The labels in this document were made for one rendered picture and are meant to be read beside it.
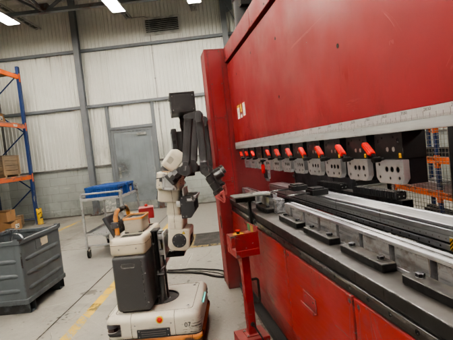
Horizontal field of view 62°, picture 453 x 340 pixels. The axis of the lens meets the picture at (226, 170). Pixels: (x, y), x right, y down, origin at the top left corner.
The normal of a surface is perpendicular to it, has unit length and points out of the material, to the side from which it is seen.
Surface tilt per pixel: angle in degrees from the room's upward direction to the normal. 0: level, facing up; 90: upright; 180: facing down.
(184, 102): 90
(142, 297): 90
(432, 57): 90
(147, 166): 90
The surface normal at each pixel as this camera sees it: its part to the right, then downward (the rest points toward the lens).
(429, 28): -0.98, 0.11
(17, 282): -0.03, 0.06
